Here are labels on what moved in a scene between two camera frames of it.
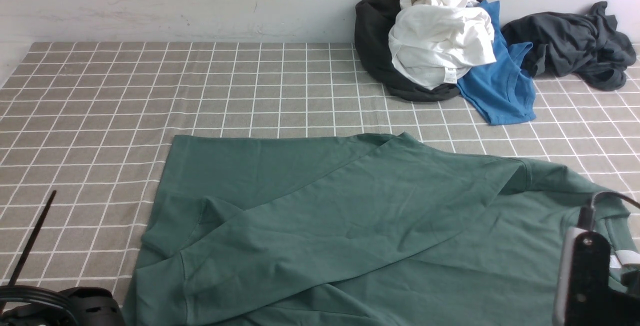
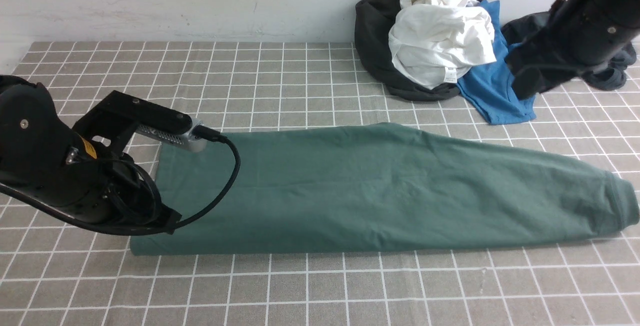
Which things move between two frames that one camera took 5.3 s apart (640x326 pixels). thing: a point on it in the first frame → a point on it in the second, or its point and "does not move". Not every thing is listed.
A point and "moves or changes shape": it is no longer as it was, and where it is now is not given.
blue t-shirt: [503, 91] does not move
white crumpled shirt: [441, 30] does not move
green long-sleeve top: [353, 229] moves or changes shape
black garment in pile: [375, 17] does not move
